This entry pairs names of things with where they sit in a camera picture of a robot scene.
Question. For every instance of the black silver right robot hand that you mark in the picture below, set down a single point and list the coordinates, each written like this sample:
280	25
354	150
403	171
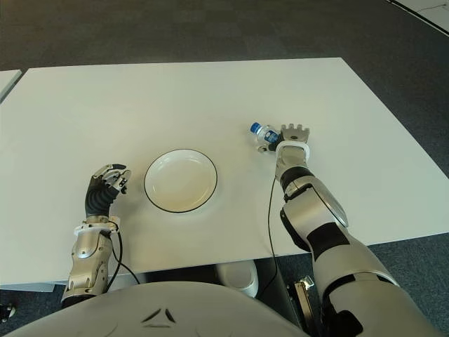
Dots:
294	133

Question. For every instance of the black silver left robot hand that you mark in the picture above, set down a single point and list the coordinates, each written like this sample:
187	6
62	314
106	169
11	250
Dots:
98	200

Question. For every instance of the clear water bottle blue cap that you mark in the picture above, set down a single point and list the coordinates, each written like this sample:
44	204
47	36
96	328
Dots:
261	130

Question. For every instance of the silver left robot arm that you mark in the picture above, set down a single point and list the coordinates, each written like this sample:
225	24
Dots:
87	249

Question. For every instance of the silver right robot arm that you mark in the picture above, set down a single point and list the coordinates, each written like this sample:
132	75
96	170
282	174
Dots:
315	203

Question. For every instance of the white plate with black rim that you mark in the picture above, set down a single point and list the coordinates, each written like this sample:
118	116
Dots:
180	180

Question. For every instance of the grey robot torso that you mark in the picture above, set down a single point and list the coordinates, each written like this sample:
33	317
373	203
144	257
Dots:
158	312

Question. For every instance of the black stand with caster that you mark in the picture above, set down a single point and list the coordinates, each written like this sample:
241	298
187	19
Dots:
10	310

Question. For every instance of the neighbouring white table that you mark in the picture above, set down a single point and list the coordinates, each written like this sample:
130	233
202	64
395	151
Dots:
7	80

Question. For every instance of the silver cylindrical pedestal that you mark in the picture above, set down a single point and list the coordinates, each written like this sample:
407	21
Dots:
238	277

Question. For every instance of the metal floor bracket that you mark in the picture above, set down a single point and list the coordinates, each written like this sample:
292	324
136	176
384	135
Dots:
301	295

